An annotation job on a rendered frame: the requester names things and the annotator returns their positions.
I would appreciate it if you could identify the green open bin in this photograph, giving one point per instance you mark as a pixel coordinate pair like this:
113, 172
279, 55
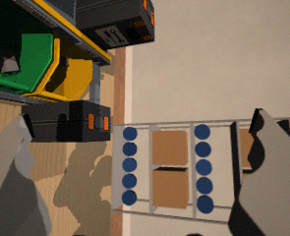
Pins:
31, 41

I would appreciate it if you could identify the orange flat bar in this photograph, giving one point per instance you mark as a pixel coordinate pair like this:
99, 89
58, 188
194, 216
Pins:
42, 5

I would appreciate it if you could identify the yellow open bin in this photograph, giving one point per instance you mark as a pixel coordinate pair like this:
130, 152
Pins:
69, 81

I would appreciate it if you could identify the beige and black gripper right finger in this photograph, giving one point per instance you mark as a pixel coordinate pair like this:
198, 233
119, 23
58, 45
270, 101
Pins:
262, 205

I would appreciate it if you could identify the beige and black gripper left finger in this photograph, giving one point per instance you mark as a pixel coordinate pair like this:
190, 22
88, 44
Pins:
23, 211

